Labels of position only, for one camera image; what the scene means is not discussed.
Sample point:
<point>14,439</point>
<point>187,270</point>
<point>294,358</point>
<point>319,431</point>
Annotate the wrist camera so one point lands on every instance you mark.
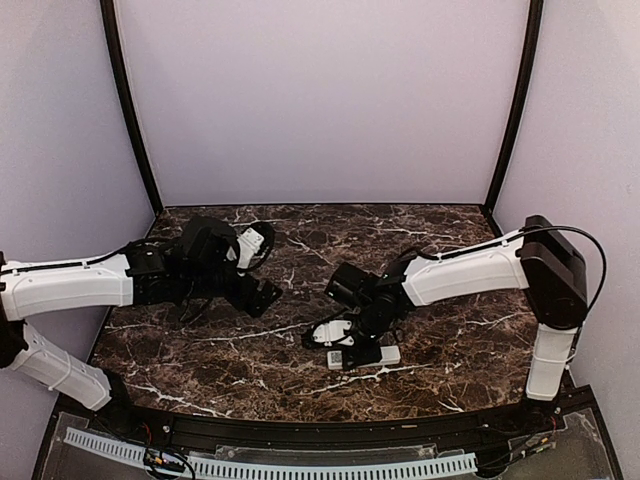
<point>328,334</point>
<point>256,244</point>

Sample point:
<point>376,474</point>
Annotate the black front rail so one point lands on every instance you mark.
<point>481,430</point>

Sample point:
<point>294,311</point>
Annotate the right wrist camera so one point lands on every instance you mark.
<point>328,334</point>

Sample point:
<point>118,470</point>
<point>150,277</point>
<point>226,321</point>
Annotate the white remote control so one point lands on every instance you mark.
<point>390,356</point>

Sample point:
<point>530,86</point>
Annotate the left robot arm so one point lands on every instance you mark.
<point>208,260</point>

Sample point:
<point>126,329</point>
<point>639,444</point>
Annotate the right black frame post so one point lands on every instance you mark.
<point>517,106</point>

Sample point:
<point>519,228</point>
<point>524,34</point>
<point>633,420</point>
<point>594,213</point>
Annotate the left black frame post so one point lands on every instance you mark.
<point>126,101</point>

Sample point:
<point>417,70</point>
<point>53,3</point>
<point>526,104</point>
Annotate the black frame post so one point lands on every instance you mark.
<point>517,106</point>
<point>126,101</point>

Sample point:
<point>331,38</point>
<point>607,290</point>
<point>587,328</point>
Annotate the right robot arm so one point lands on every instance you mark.
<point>537,259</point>

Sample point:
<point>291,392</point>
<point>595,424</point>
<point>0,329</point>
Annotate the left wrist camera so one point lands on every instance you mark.
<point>256,244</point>

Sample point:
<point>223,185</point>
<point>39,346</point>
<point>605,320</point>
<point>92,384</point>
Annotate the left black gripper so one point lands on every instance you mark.
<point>261,300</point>

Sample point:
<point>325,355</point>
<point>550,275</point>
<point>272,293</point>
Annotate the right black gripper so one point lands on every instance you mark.
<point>359,357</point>

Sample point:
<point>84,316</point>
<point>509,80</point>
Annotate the white slotted cable duct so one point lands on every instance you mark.
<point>253,463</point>

